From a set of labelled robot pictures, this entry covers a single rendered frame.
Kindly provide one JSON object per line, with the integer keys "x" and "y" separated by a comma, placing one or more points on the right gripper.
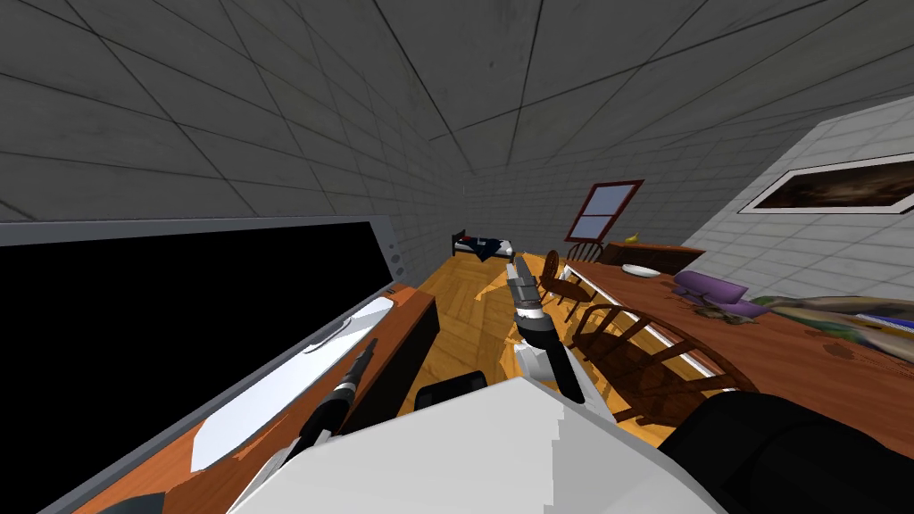
{"x": 523, "y": 289}

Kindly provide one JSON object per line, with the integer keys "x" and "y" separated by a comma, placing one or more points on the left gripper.
{"x": 363, "y": 364}

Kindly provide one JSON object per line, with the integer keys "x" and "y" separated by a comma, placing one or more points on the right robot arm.
{"x": 553, "y": 357}

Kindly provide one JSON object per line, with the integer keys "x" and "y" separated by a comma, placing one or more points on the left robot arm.
{"x": 325, "y": 417}

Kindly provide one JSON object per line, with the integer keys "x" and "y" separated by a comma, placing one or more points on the brown wooden spindle chair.
{"x": 585, "y": 251}
{"x": 643, "y": 368}
{"x": 555, "y": 280}

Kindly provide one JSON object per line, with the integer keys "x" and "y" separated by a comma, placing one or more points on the dark bed with white sheet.
{"x": 485, "y": 247}

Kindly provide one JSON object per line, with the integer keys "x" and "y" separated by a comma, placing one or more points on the brown wooden television stand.
{"x": 405, "y": 308}

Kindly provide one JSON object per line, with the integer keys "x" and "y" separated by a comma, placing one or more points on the red framed window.
{"x": 603, "y": 208}

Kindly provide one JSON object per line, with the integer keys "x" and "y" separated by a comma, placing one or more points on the white plate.
{"x": 640, "y": 270}

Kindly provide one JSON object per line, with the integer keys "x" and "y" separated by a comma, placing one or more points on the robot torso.
{"x": 464, "y": 457}

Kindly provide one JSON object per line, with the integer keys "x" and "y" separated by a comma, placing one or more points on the brown wooden sideboard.
{"x": 657, "y": 255}

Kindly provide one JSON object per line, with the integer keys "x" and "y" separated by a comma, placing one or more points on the long brown wooden table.
{"x": 785, "y": 360}

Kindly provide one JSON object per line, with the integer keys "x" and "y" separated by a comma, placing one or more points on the olive beige long shape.
{"x": 835, "y": 314}

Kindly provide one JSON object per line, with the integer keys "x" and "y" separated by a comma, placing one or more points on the white framed dark picture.
{"x": 842, "y": 184}

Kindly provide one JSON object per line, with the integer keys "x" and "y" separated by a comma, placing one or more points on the black television with grey frame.
{"x": 143, "y": 321}

